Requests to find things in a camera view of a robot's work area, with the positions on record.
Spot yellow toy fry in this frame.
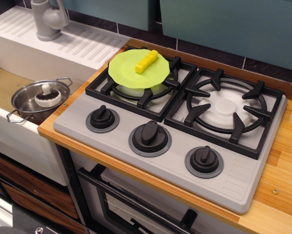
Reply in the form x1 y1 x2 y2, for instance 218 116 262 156
135 50 159 73

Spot white brown toy mushroom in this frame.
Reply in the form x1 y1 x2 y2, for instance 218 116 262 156
35 84 62 108

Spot stainless steel pot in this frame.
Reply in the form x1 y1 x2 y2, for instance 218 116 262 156
6 77 73 125

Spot white toy sink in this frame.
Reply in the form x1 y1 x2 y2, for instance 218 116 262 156
0 6 128 186

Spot black left burner grate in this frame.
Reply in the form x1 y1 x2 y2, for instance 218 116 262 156
85 46 197 122

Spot black burner grate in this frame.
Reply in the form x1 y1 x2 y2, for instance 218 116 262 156
165 68 287 159
85 46 197 122

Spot black middle stove knob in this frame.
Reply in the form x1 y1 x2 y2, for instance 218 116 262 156
128 120 172 157

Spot black stove knob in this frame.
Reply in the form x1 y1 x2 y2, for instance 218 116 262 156
128 120 172 157
185 146 224 179
86 105 120 134

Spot black left stove knob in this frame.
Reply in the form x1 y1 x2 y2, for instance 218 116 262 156
86 105 120 134

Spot grey toy stove top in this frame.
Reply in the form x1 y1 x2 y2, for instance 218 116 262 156
53 46 287 214

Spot black right stove knob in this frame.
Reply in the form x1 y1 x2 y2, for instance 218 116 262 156
185 146 224 179

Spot toy oven door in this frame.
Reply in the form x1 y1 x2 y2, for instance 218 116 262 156
77 164 240 234

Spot black right burner grate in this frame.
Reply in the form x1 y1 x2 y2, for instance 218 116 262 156
165 68 287 159

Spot wooden drawer front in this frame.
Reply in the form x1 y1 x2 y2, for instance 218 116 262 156
0 153 86 234

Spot grey toy faucet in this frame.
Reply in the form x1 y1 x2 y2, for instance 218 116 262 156
31 0 69 41

